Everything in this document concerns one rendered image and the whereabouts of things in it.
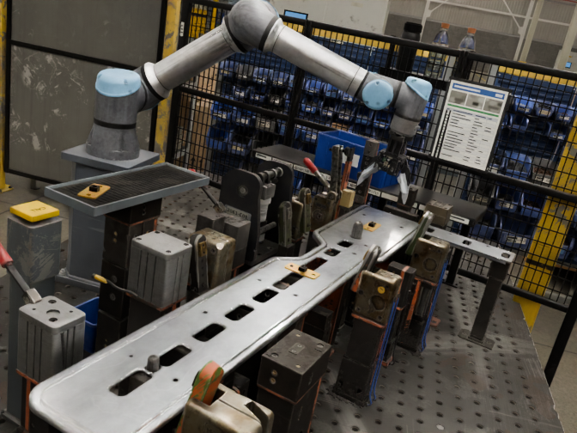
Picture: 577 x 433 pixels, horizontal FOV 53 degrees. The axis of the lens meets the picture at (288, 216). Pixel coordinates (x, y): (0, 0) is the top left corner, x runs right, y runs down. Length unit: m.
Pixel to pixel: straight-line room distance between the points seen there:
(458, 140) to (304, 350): 1.37
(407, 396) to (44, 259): 0.96
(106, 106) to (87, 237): 0.38
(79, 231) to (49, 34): 2.58
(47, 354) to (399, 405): 0.90
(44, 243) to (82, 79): 3.02
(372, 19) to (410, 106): 6.69
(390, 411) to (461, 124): 1.14
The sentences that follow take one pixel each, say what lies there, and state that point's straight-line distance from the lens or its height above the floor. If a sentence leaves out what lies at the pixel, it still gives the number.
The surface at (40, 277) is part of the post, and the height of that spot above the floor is 1.04.
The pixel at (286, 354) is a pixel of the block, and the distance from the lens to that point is 1.03.
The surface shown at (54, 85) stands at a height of 0.83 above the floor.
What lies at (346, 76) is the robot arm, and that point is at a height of 1.44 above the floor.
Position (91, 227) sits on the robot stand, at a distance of 1.76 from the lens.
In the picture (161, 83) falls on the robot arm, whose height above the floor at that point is 1.31.
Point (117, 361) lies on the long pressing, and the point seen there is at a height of 1.00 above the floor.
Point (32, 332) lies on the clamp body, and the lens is 1.02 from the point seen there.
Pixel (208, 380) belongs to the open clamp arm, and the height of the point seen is 1.10.
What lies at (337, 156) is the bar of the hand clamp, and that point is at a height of 1.18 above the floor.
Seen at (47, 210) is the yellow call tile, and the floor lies 1.16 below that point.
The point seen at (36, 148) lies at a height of 0.37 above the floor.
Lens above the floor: 1.58
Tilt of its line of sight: 19 degrees down
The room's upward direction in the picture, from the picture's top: 11 degrees clockwise
